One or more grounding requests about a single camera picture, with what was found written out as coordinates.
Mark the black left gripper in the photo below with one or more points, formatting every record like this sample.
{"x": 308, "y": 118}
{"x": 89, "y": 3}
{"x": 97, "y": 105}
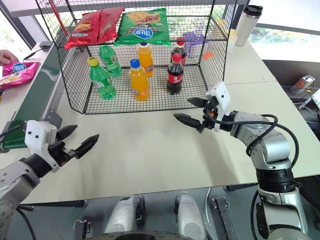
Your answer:
{"x": 58, "y": 151}

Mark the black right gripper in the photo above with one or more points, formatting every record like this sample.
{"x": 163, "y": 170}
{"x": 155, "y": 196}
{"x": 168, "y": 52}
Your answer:
{"x": 209, "y": 117}

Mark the pink chip bag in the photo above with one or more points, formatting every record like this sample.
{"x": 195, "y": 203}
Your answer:
{"x": 17, "y": 73}

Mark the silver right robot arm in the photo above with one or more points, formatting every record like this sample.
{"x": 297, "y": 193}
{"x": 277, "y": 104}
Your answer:
{"x": 270, "y": 150}

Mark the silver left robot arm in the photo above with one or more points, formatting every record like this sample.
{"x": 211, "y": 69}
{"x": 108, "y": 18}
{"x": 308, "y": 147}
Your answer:
{"x": 12, "y": 180}

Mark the green conveyor belt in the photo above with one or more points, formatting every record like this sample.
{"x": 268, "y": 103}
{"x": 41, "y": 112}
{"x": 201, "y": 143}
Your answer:
{"x": 37, "y": 90}

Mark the person's bare hand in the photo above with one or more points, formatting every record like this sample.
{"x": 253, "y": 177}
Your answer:
{"x": 6, "y": 56}

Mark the cola bottle red cap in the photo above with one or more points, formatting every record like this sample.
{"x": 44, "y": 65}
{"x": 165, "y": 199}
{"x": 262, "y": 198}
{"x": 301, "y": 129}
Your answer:
{"x": 180, "y": 50}
{"x": 175, "y": 77}

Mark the small orange object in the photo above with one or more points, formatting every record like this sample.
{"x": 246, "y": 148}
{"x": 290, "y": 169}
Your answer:
{"x": 208, "y": 55}

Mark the orange soda bottle blue cap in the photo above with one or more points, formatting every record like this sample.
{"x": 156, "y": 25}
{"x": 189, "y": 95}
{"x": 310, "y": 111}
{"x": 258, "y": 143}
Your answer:
{"x": 139, "y": 82}
{"x": 145, "y": 57}

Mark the green soda bottle yellow cap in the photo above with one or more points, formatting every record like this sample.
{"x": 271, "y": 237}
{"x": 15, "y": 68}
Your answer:
{"x": 102, "y": 81}

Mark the purple plastic object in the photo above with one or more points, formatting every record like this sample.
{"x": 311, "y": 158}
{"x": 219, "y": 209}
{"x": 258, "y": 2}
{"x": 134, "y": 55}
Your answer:
{"x": 193, "y": 41}

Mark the pale yellow cup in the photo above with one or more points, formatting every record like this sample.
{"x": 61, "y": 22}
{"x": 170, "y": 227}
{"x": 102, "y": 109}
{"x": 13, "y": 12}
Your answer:
{"x": 232, "y": 40}

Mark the silver robot leg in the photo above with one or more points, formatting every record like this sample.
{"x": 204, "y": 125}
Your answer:
{"x": 188, "y": 215}
{"x": 123, "y": 215}

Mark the green chip bag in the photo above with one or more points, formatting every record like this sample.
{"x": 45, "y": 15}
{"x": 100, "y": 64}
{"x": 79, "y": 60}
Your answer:
{"x": 143, "y": 27}

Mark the black power adapter box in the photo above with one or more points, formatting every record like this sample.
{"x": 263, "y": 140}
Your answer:
{"x": 45, "y": 45}

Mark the white travel mug black lid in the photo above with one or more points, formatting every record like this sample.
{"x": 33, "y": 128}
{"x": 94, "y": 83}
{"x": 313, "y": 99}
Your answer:
{"x": 246, "y": 27}

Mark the red chip bag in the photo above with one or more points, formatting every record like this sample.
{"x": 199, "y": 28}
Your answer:
{"x": 81, "y": 31}
{"x": 108, "y": 23}

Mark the grey orange device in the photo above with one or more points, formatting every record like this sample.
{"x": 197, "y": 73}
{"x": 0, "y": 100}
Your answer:
{"x": 301, "y": 85}

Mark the red rod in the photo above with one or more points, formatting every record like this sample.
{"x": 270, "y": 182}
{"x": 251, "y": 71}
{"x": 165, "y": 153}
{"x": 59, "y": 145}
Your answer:
{"x": 58, "y": 18}

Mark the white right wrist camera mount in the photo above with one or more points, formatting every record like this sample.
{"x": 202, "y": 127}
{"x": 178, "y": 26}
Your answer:
{"x": 221, "y": 97}

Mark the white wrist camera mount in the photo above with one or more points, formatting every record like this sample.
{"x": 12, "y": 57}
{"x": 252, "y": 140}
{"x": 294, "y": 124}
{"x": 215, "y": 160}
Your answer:
{"x": 37, "y": 135}
{"x": 221, "y": 97}

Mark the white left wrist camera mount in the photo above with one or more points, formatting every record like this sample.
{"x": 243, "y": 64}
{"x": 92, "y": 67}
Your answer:
{"x": 37, "y": 135}

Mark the black metal table bracket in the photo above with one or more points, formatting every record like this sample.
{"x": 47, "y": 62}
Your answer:
{"x": 82, "y": 228}
{"x": 223, "y": 217}

